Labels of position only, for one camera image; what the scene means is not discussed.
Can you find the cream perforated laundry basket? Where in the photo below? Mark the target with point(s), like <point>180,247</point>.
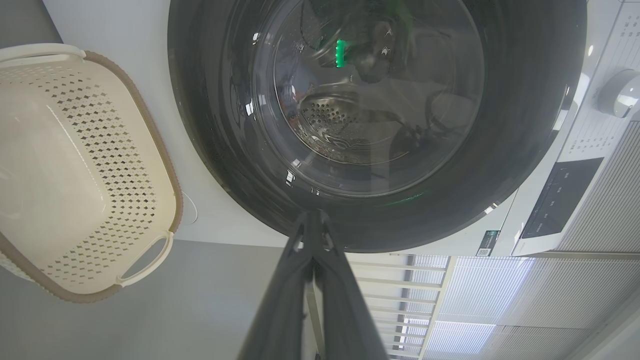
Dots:
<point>50,175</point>

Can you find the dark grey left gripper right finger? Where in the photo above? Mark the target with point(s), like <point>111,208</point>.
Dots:
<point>345,310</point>

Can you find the stainless steel washing machine drum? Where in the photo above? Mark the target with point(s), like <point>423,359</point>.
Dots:
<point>325,115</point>

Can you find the round filter cover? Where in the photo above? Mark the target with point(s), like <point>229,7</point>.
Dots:
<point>190,210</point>

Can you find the black round glass washer door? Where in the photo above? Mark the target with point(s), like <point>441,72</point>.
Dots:
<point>525,125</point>

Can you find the white ribbed blinds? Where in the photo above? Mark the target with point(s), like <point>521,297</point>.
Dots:
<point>500,300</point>

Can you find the white washing machine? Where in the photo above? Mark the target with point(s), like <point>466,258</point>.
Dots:
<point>150,50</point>

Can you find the white control dial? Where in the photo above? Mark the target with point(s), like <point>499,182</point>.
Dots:
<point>620,95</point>

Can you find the black display panel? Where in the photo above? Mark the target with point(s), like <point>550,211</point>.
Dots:
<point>560,200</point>

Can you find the white railing rack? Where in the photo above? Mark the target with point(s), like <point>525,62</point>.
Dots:
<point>442,290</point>

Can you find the small black sticker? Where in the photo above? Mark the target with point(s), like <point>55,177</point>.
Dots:
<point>488,243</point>

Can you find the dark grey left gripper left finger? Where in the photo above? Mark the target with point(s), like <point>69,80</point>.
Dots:
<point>280,310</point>

